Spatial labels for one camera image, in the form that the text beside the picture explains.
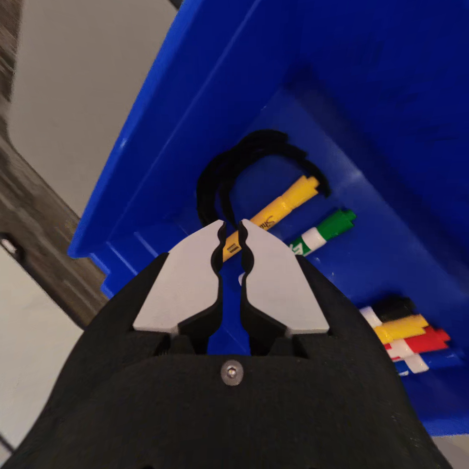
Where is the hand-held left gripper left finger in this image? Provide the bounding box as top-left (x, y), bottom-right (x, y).
top-left (132, 219), bottom-right (226, 336)

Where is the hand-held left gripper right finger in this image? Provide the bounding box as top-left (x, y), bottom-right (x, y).
top-left (237, 219), bottom-right (330, 338)

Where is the black velcro strap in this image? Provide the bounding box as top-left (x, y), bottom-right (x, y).
top-left (219, 144), bottom-right (308, 225)
top-left (196, 129), bottom-right (331, 229)

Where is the blue plastic bin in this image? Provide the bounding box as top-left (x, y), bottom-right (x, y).
top-left (68, 0), bottom-right (469, 438)

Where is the yellow highlighter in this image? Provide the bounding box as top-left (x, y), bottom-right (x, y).
top-left (222, 175), bottom-right (320, 263)

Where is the black capped marker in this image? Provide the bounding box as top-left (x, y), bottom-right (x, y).
top-left (360, 296), bottom-right (416, 328)

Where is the yellow capped marker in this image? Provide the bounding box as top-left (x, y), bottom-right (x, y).
top-left (374, 314), bottom-right (429, 345)

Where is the blue capped marker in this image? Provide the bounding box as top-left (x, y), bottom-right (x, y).
top-left (394, 350), bottom-right (464, 377)

